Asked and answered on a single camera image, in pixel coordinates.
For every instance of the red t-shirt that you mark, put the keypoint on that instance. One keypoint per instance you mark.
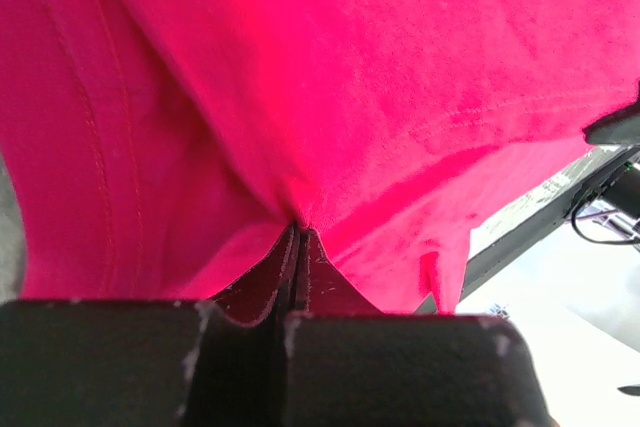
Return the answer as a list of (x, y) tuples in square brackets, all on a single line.
[(158, 148)]

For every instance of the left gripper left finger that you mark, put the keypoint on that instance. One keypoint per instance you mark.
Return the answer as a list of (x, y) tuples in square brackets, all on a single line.
[(249, 301)]

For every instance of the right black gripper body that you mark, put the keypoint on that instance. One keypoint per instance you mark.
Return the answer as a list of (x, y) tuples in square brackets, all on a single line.
[(619, 128)]

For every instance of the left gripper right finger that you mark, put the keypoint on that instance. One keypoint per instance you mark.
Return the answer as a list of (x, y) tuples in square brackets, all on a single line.
[(322, 289)]

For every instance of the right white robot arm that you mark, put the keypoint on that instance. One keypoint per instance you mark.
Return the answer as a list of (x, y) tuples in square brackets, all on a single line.
[(622, 194)]

